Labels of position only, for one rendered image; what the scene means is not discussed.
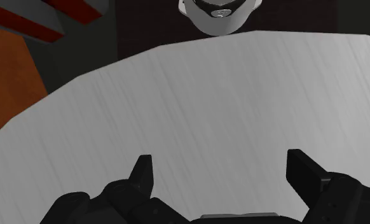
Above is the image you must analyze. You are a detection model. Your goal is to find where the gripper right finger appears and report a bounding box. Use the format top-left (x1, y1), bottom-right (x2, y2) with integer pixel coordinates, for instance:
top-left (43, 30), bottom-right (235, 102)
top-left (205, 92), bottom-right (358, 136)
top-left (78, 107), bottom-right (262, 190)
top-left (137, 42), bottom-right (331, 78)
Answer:
top-left (285, 148), bottom-right (370, 224)

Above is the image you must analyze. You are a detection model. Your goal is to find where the red and grey furniture piece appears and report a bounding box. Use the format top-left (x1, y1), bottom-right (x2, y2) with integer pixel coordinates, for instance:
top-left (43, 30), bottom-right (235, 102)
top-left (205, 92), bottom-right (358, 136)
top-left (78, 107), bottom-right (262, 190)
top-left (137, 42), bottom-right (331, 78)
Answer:
top-left (0, 0), bottom-right (110, 44)

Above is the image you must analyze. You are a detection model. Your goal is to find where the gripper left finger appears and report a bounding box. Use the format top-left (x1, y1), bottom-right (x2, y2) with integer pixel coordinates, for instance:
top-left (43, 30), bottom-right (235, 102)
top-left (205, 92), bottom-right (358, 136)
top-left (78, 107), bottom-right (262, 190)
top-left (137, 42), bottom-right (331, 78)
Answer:
top-left (39, 154), bottom-right (191, 224)

